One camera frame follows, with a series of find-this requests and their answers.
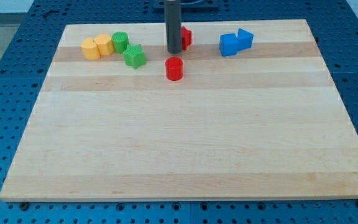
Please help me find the green star block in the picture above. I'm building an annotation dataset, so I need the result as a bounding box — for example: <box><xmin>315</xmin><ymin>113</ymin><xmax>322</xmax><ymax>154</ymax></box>
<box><xmin>122</xmin><ymin>44</ymin><xmax>146</xmax><ymax>69</ymax></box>

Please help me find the red star block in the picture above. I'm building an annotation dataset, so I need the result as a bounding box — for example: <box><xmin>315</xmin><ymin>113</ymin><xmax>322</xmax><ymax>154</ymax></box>
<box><xmin>181</xmin><ymin>26</ymin><xmax>192</xmax><ymax>50</ymax></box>

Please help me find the yellow rounded block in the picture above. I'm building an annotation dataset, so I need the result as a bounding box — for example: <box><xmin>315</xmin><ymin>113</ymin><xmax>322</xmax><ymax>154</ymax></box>
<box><xmin>80</xmin><ymin>37</ymin><xmax>100</xmax><ymax>60</ymax></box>

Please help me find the blue cube block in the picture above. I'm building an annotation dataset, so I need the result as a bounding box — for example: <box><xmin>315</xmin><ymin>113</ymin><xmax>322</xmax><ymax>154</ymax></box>
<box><xmin>219</xmin><ymin>33</ymin><xmax>239</xmax><ymax>57</ymax></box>

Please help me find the red cylinder block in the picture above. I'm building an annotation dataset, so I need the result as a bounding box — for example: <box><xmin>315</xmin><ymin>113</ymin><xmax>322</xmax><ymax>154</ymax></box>
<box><xmin>165</xmin><ymin>57</ymin><xmax>183</xmax><ymax>81</ymax></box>

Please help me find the light wooden board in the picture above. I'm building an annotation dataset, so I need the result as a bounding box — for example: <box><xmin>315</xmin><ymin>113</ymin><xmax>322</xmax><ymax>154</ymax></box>
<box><xmin>0</xmin><ymin>19</ymin><xmax>358</xmax><ymax>202</ymax></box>

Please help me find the yellow hexagon block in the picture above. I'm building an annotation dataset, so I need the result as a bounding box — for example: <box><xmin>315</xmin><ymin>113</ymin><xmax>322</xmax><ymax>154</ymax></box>
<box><xmin>94</xmin><ymin>34</ymin><xmax>114</xmax><ymax>56</ymax></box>

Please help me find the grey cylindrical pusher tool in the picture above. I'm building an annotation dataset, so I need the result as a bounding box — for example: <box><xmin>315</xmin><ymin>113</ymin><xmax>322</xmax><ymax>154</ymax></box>
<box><xmin>164</xmin><ymin>0</ymin><xmax>182</xmax><ymax>54</ymax></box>

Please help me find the green cylinder block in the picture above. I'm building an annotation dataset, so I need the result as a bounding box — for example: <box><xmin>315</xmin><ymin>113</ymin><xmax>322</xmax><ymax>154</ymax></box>
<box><xmin>111</xmin><ymin>31</ymin><xmax>129</xmax><ymax>54</ymax></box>

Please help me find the blue angled block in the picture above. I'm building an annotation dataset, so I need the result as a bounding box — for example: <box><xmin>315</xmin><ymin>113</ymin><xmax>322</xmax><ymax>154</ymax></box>
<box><xmin>237</xmin><ymin>29</ymin><xmax>254</xmax><ymax>50</ymax></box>

